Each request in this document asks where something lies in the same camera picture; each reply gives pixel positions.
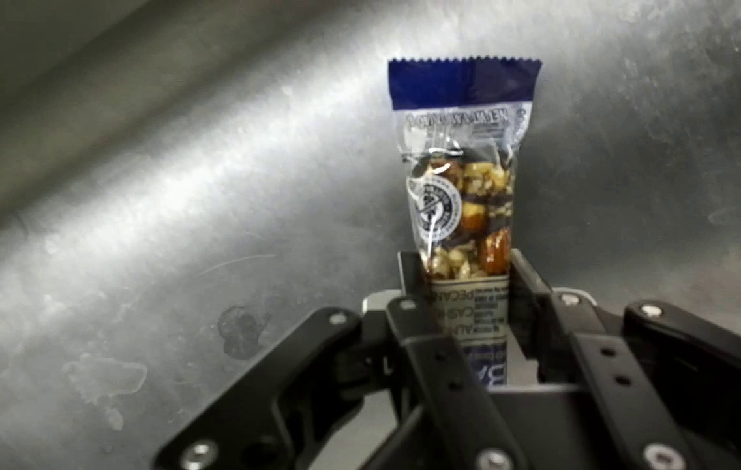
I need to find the stainless steel double sink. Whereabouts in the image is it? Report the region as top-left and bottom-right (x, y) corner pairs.
(0, 0), (741, 470)

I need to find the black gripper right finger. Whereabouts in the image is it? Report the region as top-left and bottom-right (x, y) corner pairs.
(506, 245), (741, 470)

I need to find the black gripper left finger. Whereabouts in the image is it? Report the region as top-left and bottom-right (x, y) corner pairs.
(150, 249), (531, 470)

